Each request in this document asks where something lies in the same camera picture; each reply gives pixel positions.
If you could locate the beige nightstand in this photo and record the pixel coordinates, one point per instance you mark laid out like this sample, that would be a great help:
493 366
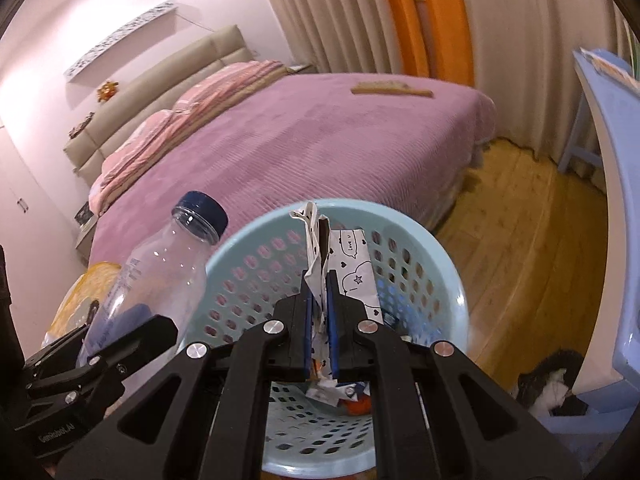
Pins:
301 67
86 240

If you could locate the beige padded headboard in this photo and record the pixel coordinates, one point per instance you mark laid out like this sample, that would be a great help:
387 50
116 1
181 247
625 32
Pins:
150 75

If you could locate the crumpled wrappers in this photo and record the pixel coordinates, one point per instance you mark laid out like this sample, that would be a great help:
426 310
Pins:
325 391

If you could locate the orange curtain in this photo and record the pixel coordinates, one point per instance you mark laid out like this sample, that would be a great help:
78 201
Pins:
450 20
400 25

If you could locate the white patterned paper bag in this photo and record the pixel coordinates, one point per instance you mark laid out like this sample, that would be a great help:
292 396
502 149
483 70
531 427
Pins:
352 270

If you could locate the wooden bed brush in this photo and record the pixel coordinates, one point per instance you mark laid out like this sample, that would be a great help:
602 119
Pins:
390 89

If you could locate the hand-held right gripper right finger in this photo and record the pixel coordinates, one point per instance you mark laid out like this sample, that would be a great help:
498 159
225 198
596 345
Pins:
332 332

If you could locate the clear plastic bottle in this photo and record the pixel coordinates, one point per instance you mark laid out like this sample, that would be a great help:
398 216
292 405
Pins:
160 270

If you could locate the orange plush toy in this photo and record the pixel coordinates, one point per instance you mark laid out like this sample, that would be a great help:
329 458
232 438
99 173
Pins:
108 91

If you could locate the pink pillows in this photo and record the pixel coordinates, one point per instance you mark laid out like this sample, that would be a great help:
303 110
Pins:
150 160

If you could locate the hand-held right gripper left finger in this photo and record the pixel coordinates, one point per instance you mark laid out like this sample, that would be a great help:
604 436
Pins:
309 332

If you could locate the dark pouch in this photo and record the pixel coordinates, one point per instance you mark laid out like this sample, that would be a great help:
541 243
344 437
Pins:
82 213

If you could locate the leopard print hair band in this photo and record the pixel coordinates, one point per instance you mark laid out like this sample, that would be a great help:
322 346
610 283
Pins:
81 125

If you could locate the beige curtain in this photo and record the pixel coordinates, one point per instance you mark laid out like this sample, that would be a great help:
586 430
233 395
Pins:
525 35
325 10

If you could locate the yellow printed blanket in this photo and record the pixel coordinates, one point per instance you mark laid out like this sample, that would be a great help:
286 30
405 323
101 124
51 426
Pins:
85 280

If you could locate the bed with purple cover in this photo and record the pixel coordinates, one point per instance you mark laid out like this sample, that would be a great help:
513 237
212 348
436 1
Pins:
300 150

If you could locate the white decorated wall shelf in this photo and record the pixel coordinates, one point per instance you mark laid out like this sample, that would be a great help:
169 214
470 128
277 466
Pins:
120 35

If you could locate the light blue desk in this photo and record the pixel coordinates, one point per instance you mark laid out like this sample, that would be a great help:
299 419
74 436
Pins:
620 210

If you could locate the paper stack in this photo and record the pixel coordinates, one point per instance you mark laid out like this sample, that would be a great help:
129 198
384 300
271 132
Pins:
610 62

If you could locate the black white furry item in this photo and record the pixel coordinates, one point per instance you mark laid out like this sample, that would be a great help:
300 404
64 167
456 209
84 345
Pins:
550 385

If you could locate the light blue plastic basket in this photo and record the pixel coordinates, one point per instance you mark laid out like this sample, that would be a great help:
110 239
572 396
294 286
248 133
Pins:
425 270

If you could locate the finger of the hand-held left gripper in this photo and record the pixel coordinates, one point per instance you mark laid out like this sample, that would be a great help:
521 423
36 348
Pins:
60 349
145 340

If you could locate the white wardrobe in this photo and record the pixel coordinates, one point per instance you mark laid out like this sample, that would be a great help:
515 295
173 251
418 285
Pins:
25 240

